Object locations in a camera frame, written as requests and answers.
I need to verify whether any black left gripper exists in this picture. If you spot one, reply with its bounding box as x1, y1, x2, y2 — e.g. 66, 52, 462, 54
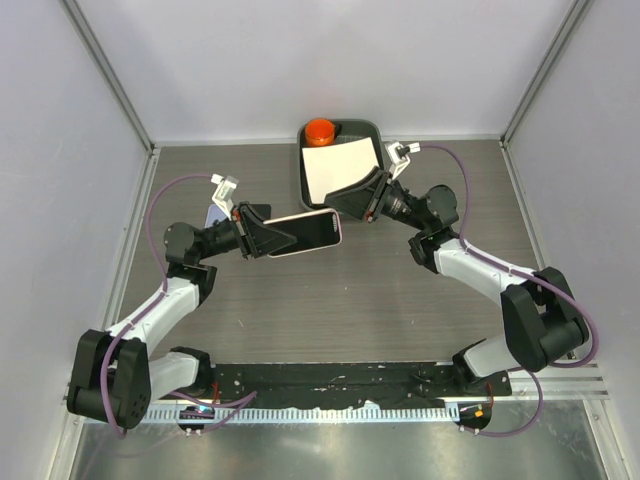
197, 201, 296, 261

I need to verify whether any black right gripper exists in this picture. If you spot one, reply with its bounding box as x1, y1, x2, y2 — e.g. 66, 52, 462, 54
325, 167, 429, 233

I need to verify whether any black bare phone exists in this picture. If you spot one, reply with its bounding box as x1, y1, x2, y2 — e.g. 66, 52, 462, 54
253, 204, 272, 219

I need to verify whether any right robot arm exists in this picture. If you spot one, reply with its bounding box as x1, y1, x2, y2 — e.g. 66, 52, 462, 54
325, 168, 590, 395

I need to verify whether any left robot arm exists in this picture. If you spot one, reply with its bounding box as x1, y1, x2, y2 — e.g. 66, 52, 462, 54
66, 202, 297, 435

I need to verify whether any white square plate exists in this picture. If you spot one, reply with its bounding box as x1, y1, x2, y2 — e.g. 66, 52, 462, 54
302, 138, 379, 205

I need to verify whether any dark green plastic tray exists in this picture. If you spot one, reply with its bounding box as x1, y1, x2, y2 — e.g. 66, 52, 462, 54
297, 119, 385, 210

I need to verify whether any orange mug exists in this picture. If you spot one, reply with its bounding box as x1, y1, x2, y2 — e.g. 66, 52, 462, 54
304, 118, 341, 147

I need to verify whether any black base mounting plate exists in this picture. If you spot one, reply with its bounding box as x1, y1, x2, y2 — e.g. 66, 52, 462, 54
154, 360, 514, 411

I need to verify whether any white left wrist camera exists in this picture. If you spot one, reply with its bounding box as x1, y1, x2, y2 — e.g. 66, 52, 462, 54
211, 174, 239, 218

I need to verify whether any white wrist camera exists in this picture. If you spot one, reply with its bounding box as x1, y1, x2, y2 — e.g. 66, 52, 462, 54
385, 141, 421, 180
211, 174, 239, 218

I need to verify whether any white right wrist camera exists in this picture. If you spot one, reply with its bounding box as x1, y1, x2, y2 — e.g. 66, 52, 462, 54
385, 141, 421, 180

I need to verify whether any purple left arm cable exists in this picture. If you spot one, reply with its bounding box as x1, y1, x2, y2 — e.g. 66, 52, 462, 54
99, 173, 219, 440

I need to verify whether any slotted cable duct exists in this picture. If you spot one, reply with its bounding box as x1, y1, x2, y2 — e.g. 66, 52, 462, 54
142, 402, 459, 425

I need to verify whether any left aluminium frame post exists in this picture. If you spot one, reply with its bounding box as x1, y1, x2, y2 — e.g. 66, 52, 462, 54
58, 0, 161, 156

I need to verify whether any aluminium frame post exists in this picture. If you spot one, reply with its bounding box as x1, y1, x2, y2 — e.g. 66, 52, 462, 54
499, 0, 596, 151
58, 0, 161, 156

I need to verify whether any aluminium front rail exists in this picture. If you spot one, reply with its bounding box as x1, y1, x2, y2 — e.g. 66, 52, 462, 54
62, 359, 611, 406

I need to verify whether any right aluminium frame post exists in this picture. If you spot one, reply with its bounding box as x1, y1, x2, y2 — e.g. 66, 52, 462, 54
499, 0, 596, 151

